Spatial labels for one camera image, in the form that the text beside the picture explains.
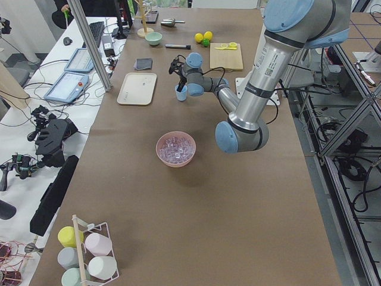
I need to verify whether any light blue plastic cup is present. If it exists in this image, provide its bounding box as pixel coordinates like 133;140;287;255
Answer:
174;85;188;102

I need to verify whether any pink bowl of ice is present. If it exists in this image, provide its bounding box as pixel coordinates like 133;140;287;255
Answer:
155;131;196;167

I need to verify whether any grey folded cloth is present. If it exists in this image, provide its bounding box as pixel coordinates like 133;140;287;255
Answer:
134;58;153;70

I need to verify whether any yellow lemon upper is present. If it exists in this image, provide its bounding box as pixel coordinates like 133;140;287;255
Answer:
203;31;213;41

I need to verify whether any grey cup in rack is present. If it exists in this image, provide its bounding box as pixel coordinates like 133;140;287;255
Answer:
57;247;79;270

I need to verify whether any wooden cutting board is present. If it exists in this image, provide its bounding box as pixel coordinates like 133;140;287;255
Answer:
210;43;243;71

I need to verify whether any yellow lemon lower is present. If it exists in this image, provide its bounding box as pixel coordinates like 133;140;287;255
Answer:
194;33;204;43

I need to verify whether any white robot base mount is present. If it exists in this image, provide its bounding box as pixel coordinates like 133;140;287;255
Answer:
235;76;282;106

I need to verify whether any white wire cup rack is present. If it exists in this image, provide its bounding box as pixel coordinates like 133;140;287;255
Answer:
72;214;120;285

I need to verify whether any white cup in rack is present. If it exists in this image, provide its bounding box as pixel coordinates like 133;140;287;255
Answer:
88;256;117;280

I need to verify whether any black camera cable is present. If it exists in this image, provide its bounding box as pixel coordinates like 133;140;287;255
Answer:
202;67;227;87

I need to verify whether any yellow lemon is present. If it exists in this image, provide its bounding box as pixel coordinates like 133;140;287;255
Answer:
194;33;204;43
203;31;213;41

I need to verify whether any wooden glass rack stand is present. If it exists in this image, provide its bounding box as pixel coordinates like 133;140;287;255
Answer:
135;0;154;38

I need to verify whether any aluminium frame post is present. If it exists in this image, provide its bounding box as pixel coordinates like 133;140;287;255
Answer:
67;0;111;92

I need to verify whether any black keyboard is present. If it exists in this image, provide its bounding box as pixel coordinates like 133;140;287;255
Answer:
89;21;105;48

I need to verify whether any cream rabbit tray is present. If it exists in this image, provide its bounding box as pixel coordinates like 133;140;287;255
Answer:
116;73;157;105

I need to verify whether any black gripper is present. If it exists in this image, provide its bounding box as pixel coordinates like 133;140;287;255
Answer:
168;55;187;91

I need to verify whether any blue teach pendant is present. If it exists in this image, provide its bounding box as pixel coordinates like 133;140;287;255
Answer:
64;48;94;73
43;72;89;103

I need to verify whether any green cup in rack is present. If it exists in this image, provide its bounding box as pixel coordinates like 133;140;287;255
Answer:
61;268;82;286

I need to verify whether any steel muddler black tip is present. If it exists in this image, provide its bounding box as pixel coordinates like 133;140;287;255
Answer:
164;44;191;50

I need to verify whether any yellow cup in rack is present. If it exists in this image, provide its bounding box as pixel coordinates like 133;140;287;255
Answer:
57;226;76;247

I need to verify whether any steel ice scoop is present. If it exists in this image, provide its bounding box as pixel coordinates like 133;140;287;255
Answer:
160;18;186;27

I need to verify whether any pink cup in rack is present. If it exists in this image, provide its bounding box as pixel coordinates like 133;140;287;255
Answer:
85;233;113;256

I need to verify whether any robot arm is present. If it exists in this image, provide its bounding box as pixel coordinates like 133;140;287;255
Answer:
168;0;351;153

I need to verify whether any blue teach pendant far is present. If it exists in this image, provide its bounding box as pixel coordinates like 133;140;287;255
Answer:
64;48;94;73

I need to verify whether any yellow plastic knife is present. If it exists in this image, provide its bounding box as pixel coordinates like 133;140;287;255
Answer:
214;46;237;50

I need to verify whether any blue teach pendant near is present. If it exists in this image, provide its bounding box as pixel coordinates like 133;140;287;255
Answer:
43;72;89;103

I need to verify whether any mint green bowl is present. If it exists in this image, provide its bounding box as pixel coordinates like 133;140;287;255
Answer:
145;32;163;46

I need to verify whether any green lime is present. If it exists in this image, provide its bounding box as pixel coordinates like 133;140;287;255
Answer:
202;39;210;48

